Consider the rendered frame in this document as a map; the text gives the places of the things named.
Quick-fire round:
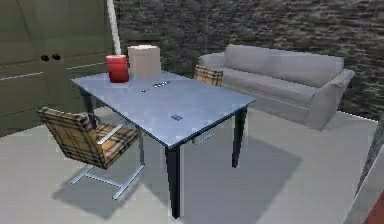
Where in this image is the plaid chair with metal frame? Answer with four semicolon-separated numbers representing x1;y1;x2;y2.
35;106;146;201
191;64;225;146

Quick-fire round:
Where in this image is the green double door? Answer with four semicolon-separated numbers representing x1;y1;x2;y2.
0;0;116;138

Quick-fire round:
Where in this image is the red cylinder container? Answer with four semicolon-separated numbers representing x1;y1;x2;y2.
105;54;130;84

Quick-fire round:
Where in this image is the grey blue dining table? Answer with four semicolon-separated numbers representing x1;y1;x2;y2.
70;69;257;220

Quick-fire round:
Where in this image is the small dark remote control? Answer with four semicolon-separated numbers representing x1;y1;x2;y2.
152;80;172;89

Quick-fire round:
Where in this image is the grey sofa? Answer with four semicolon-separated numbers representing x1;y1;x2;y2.
197;43;356;132

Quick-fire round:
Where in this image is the beige cardboard box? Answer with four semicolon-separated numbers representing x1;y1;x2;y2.
127;44;162;80

